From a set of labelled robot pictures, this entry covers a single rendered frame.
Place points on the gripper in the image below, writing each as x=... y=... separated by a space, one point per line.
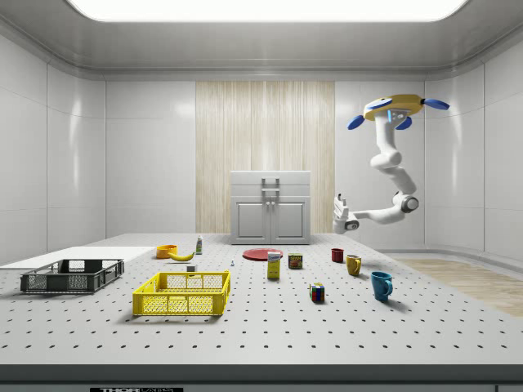
x=341 y=209

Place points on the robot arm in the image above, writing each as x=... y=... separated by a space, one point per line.
x=386 y=139

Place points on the red mug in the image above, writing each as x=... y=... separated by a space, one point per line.
x=336 y=255

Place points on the yellow mug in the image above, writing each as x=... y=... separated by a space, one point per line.
x=352 y=265

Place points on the flat-sided can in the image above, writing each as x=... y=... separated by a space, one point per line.
x=295 y=261

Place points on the white cabinet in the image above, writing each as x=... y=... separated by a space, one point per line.
x=269 y=216

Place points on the blue mug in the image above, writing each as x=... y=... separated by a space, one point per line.
x=381 y=286

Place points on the puzzle cube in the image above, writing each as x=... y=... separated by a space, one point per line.
x=317 y=292

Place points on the yellow box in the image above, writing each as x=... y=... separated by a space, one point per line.
x=274 y=267

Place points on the red plate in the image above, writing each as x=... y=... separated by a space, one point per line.
x=257 y=255

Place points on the drone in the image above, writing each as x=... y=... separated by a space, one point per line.
x=402 y=102

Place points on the small white bottle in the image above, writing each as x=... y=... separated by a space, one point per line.
x=199 y=247

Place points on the grey cube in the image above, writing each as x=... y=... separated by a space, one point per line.
x=191 y=268

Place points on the banana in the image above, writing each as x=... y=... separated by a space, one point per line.
x=181 y=257

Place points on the yellow bowl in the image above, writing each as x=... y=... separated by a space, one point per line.
x=165 y=252

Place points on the yellow basket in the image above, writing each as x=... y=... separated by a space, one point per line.
x=175 y=304

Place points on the white board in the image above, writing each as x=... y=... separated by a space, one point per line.
x=81 y=255

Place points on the dark grey basket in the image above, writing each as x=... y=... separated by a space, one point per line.
x=61 y=282

